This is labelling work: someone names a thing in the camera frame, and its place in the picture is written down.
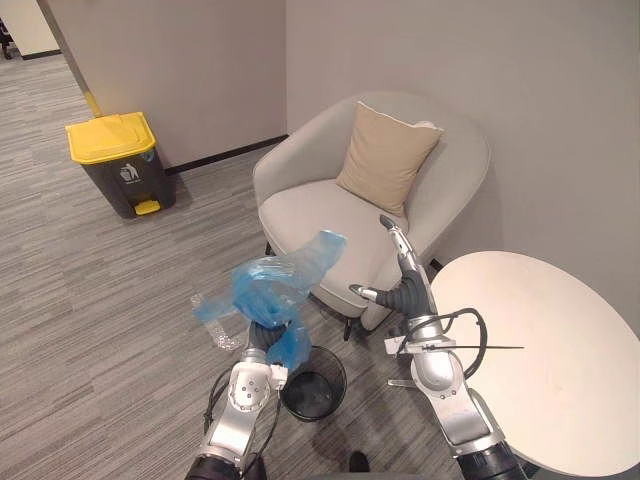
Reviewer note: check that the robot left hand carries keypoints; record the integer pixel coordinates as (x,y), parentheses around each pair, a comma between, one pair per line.
(260,340)

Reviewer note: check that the light grey armchair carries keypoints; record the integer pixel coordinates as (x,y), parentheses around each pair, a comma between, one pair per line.
(310,215)

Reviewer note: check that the small black mesh bin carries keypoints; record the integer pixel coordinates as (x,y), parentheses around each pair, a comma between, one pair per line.
(314,395)

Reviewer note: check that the black baseboard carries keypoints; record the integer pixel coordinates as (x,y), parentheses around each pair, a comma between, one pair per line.
(225,152)

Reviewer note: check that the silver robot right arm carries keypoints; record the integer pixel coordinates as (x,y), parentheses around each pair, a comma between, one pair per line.
(450,390)

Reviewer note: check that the clear plastic bottle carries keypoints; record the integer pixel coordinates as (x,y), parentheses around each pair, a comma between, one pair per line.
(220,336)

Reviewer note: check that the black office chair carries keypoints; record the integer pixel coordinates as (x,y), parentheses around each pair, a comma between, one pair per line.
(5,40)

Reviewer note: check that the black zip tie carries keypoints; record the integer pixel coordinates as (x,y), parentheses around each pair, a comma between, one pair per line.
(490,347)

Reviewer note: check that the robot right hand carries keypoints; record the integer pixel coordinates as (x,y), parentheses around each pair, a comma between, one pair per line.
(412,292)

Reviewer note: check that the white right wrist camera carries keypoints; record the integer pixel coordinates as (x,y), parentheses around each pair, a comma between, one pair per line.
(395,346)

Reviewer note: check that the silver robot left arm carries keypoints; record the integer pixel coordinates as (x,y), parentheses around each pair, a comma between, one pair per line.
(240,405)

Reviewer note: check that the dark robot foot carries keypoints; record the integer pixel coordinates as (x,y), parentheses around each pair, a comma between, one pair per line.
(358,461)

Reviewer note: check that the beige cushion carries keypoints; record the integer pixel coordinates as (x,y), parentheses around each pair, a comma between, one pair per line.
(385,155)

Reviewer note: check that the grey trash can yellow lid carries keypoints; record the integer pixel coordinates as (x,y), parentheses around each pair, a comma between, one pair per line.
(125,170)

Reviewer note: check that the blue plastic rubbish bag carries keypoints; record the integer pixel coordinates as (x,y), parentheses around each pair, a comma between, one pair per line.
(270,285)

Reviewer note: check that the round white table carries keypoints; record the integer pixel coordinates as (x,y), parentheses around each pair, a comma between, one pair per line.
(550,350)

